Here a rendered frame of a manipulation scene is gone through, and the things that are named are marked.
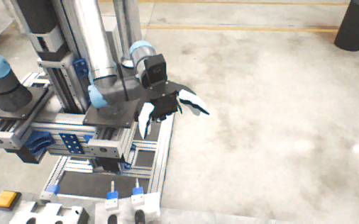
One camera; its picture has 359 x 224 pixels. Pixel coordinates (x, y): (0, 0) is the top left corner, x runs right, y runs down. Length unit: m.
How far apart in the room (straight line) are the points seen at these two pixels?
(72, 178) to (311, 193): 1.89
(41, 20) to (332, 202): 2.25
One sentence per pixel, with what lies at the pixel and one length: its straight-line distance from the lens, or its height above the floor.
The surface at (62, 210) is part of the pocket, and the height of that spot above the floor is 0.86.
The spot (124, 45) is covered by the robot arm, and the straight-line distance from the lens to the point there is 0.98.
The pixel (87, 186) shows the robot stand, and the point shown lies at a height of 0.21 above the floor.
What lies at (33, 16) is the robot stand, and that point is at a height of 1.45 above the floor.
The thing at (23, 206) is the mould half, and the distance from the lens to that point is 1.20.
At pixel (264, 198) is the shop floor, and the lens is 2.12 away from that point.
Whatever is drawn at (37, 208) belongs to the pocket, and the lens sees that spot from 1.20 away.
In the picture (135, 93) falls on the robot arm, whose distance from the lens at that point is 0.76.
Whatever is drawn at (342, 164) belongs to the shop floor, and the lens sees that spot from 2.59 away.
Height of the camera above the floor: 1.83
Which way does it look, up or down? 46 degrees down
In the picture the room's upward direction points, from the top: straight up
